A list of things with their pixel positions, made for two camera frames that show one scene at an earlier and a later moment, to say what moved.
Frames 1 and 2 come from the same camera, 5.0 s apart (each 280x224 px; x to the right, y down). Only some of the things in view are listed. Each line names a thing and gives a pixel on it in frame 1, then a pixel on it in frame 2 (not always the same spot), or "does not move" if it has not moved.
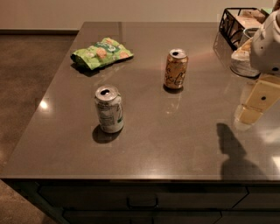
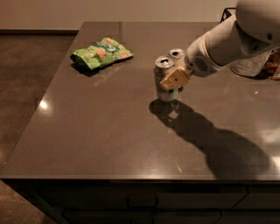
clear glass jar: (241, 59) does not move
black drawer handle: (149, 200) does not move
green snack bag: (102, 52) does not move
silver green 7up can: (110, 108) -> (163, 67)
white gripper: (267, 51) -> (197, 59)
